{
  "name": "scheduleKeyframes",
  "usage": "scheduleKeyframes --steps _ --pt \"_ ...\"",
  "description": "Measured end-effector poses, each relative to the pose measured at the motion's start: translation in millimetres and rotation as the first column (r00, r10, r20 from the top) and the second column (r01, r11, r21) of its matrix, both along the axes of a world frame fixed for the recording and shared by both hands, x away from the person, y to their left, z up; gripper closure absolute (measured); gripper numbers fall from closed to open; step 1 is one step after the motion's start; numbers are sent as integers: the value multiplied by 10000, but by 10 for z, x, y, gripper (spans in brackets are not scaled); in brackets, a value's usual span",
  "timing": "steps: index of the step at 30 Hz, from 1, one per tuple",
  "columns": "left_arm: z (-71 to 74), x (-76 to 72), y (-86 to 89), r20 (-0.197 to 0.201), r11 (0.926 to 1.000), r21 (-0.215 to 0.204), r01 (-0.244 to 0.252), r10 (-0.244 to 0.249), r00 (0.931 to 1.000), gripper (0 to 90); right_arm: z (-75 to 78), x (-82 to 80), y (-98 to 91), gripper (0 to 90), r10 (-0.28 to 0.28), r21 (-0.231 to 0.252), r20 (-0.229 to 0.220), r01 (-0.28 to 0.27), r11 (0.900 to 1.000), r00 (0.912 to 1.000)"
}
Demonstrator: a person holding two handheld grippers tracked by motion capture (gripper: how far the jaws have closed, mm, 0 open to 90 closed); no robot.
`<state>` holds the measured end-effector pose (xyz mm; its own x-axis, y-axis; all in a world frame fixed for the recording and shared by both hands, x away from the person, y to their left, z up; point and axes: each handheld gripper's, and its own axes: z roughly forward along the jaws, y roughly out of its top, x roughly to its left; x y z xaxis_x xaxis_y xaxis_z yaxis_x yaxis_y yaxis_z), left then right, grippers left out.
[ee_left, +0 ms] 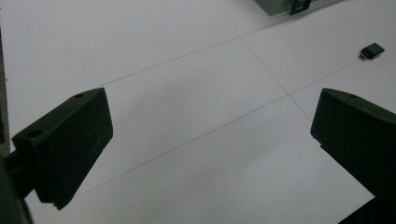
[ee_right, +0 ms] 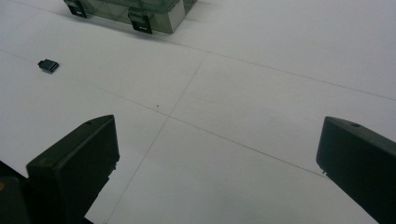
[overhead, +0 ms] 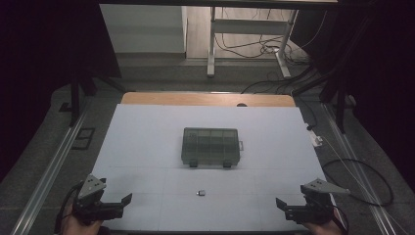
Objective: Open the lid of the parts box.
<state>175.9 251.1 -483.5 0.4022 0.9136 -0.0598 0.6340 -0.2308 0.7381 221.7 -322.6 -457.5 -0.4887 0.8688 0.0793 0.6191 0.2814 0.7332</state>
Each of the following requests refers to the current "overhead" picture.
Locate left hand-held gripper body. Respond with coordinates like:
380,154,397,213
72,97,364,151
71,174,125,226

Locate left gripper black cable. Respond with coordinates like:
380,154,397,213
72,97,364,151
53,183,83,235

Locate black metal stand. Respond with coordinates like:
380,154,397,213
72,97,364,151
58,70,129,129
290,13,376,135

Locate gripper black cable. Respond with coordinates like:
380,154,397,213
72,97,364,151
53,183,83,235
332,205,350,235

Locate white desk frame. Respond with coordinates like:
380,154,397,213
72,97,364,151
207,6,300,79

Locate white cabinet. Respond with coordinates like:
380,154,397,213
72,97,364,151
99,3,188,55

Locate thick black floor cables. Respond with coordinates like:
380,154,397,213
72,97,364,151
240,65,316,96

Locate person's left hand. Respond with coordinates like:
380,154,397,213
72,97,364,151
60,209,106,235

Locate tangle of floor cables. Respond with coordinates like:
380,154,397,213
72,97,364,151
214,8,327,64

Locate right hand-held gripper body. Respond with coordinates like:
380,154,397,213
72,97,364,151
283,177,351,225

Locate grey transparent compartment box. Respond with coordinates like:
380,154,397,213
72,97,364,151
181,126,245,169

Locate person's right hand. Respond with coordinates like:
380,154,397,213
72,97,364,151
301,217,345,235

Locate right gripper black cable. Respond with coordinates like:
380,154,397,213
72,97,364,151
332,205,350,235

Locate black power strip cable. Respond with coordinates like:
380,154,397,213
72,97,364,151
298,97,318,131

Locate black looped cable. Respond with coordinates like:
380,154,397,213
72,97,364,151
321,158,394,208

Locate dark curtain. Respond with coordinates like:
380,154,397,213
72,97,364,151
290,0,415,194
0,0,122,184

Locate aluminium floor rail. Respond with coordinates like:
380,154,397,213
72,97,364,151
321,102,399,235
9,106,90,235

